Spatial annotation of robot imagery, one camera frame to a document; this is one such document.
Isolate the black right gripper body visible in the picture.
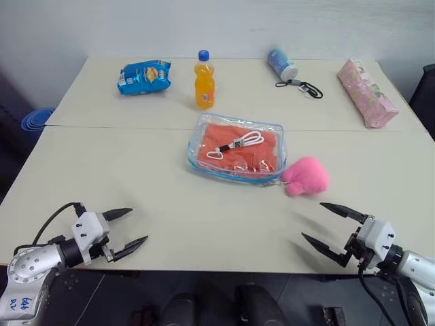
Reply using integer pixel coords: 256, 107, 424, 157
342, 220, 375, 270

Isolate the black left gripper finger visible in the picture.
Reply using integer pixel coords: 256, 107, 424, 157
101, 207, 134, 222
112, 234, 150, 262

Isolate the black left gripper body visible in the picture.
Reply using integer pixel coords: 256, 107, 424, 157
88, 212, 117, 264

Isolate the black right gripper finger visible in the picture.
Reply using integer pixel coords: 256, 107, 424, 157
300, 232, 350, 268
319, 202, 370, 224

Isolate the orange-red cloth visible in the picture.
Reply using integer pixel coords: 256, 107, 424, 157
196, 122, 282, 179

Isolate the clear pouch with orange cloth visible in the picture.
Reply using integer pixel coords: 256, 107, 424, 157
185, 111, 290, 188

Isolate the blue chip bag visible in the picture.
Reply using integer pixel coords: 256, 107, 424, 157
117, 59, 172, 97

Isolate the pink plush toy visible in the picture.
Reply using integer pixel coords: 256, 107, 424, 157
280, 156, 330, 198

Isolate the pink patterned tissue pack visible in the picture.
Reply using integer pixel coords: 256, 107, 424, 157
336, 59, 399, 129

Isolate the blue stacked bucket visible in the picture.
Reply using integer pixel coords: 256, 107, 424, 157
21, 107, 56, 141

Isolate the dark upholstered seat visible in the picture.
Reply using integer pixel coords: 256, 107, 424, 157
0, 103, 27, 201

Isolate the black chair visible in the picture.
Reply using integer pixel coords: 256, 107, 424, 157
407, 63, 435, 142

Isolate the orange juice bottle blue cap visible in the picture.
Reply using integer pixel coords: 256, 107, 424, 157
194, 50, 218, 111

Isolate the blue white can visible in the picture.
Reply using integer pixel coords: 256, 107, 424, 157
266, 48, 299, 82

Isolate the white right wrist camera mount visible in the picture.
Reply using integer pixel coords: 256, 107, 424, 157
358, 217, 397, 269

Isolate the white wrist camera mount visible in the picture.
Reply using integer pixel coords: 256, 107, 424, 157
70, 211, 111, 266
358, 217, 397, 269

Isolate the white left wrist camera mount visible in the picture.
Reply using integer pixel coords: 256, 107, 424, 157
70, 211, 111, 266

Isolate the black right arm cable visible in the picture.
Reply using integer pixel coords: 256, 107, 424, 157
357, 261, 388, 326

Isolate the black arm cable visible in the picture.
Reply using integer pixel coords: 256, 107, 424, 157
33, 202, 86, 245
357, 261, 388, 326

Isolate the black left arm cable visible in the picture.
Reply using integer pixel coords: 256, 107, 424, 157
33, 202, 86, 245

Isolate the white cord with black tag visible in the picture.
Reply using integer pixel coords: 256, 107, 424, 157
206, 131, 266, 162

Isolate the black lanyard strap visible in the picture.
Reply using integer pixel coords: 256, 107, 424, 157
275, 78, 324, 101

